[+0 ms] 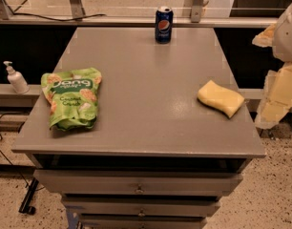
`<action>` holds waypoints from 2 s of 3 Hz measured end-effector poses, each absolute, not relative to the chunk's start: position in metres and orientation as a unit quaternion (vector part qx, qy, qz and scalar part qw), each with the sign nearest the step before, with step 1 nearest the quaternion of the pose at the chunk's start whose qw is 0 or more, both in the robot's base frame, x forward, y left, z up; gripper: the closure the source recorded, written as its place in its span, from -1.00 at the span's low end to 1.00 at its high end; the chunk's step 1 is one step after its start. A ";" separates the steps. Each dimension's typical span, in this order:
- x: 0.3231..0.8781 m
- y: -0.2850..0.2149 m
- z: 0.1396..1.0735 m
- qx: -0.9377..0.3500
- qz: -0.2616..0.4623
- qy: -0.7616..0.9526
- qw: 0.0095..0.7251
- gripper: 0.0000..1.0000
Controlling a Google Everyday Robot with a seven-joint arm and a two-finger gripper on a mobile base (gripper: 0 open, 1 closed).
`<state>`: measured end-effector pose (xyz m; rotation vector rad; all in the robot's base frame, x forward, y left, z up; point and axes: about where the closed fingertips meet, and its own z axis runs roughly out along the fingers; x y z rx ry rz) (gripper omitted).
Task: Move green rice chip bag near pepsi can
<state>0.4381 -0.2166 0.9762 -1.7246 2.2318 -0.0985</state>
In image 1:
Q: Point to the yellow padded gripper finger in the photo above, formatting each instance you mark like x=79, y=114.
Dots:
x=277, y=98
x=265, y=38

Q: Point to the green rice chip bag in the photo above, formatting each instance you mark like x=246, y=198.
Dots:
x=73, y=98

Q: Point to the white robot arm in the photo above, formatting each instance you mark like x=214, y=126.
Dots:
x=282, y=40

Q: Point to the blue pepsi can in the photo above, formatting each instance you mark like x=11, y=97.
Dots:
x=163, y=25

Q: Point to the yellow sponge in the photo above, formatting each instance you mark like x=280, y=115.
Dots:
x=220, y=98

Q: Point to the white pump bottle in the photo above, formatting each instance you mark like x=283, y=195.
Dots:
x=16, y=79

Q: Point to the black floor bracket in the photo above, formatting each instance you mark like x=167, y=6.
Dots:
x=25, y=207

